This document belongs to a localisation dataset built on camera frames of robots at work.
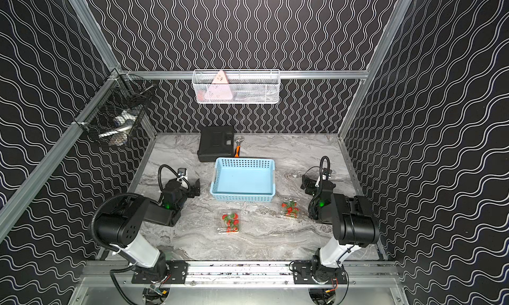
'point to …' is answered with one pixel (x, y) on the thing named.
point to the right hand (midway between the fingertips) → (317, 178)
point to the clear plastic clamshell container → (282, 211)
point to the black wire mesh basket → (111, 114)
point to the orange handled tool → (238, 147)
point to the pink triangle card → (219, 89)
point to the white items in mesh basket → (118, 136)
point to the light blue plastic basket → (240, 179)
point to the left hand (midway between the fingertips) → (187, 176)
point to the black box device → (215, 142)
